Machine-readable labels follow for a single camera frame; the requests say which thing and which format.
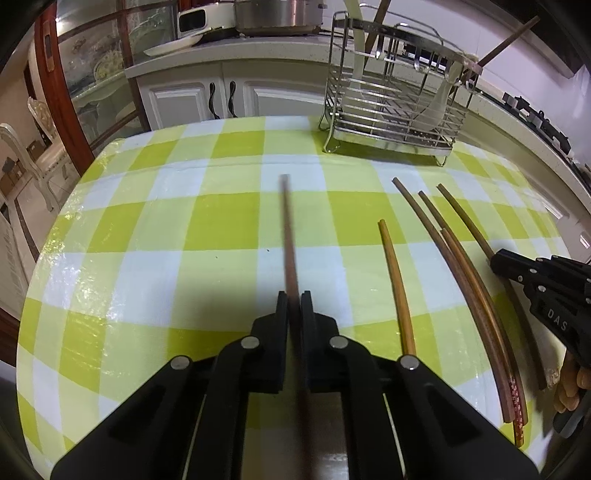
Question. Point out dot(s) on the black gas burner grate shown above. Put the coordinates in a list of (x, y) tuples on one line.
[(521, 108), (556, 136)]

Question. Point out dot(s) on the small white appliance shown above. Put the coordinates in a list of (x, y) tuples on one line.
[(203, 18)]

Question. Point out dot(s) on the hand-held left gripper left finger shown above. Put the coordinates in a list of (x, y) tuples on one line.
[(277, 332)]

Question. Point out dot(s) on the white plate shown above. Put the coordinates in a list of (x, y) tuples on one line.
[(171, 46)]

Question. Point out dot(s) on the white dining chair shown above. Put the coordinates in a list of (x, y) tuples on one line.
[(39, 113), (23, 143)]

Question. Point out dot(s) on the person's right hand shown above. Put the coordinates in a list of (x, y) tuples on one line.
[(569, 387)]

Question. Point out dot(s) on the red framed glass sliding door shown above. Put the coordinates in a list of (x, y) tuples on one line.
[(64, 83)]

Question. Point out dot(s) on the silver rice cooker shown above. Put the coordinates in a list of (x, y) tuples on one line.
[(277, 14)]

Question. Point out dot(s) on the cardboard box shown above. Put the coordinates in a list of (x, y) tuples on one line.
[(32, 148), (11, 173)]

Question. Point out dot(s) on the white ceramic spoon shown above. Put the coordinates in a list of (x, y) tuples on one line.
[(356, 41), (436, 108)]

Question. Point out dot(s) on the white kitchen counter cabinet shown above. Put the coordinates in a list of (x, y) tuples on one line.
[(180, 104)]

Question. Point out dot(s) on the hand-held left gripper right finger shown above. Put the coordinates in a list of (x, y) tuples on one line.
[(318, 332)]

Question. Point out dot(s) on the light brown wooden chopstick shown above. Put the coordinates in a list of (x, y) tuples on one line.
[(397, 286)]

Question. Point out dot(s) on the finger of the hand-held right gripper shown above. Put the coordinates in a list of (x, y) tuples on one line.
[(570, 272), (510, 267)]

